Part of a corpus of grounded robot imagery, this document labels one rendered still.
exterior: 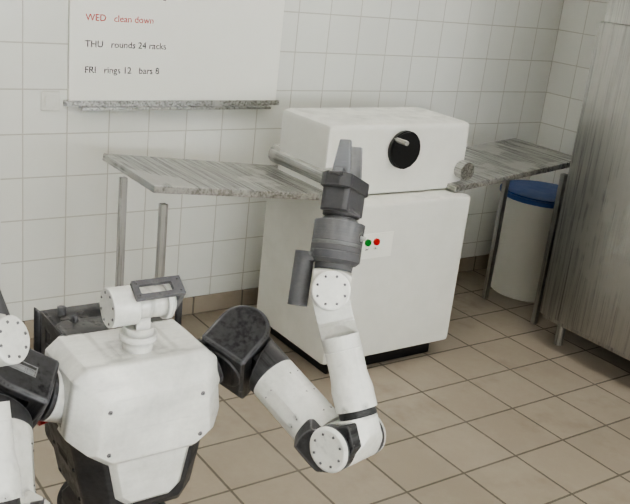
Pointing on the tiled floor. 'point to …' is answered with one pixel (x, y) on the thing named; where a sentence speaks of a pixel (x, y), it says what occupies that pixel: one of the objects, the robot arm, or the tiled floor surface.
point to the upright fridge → (609, 197)
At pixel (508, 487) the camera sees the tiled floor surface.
